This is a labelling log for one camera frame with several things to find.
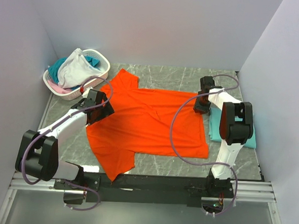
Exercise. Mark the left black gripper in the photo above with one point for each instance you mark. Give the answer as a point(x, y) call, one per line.
point(106, 111)

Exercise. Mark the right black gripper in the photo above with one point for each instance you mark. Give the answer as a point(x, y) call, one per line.
point(197, 107)

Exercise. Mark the orange t shirt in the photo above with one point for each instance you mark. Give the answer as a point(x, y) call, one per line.
point(144, 121)

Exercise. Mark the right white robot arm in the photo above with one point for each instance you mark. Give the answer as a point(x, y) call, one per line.
point(235, 128)

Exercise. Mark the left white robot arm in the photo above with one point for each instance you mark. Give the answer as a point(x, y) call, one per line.
point(38, 155)

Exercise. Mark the folded teal t shirt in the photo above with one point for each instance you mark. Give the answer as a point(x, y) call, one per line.
point(214, 123)

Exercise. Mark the pink t shirt in basket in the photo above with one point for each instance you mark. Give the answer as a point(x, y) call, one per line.
point(58, 90)

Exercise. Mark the white t shirt in basket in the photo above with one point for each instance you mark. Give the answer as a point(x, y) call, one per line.
point(76, 69)

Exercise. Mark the white plastic laundry basket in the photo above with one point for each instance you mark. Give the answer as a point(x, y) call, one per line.
point(89, 83)

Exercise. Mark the teal t shirt in basket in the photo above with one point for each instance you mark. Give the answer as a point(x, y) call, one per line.
point(53, 69)

